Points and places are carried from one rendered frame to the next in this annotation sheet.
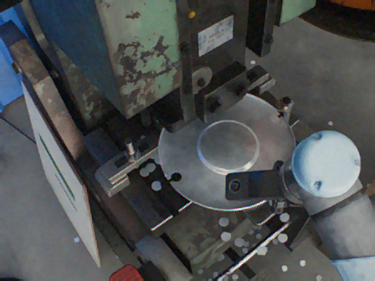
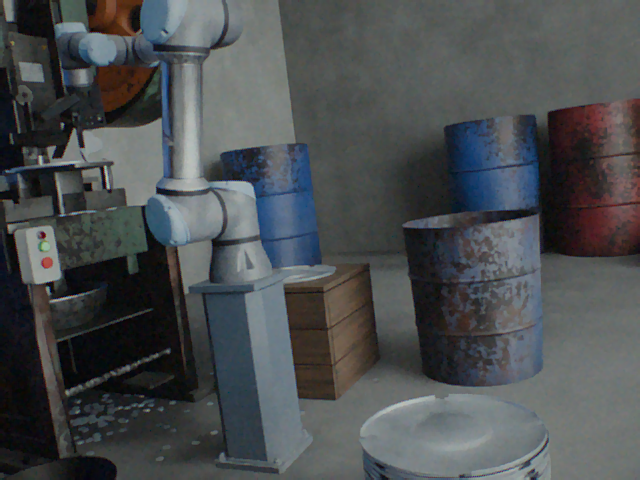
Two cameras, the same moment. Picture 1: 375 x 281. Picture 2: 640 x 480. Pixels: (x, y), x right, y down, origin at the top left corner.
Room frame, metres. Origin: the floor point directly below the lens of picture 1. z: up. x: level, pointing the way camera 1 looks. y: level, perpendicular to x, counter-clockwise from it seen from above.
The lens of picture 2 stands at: (-1.52, 0.03, 0.67)
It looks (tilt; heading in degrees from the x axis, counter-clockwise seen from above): 7 degrees down; 334
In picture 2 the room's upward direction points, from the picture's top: 7 degrees counter-clockwise
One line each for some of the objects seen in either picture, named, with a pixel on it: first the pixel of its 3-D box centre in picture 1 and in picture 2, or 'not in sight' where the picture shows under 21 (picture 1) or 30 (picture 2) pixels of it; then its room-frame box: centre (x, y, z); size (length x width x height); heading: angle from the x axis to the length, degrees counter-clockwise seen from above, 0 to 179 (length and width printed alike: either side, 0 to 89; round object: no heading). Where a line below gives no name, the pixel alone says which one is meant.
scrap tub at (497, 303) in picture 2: not in sight; (475, 293); (0.00, -1.22, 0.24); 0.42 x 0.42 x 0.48
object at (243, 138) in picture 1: (228, 145); (56, 167); (0.43, -0.09, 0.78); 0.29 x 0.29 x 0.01
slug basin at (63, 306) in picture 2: not in sight; (54, 308); (0.53, -0.02, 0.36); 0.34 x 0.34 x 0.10
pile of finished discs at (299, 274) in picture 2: not in sight; (293, 274); (0.34, -0.75, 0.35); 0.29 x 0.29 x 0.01
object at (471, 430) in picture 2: not in sight; (450, 430); (-0.76, -0.52, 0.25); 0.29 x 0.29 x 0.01
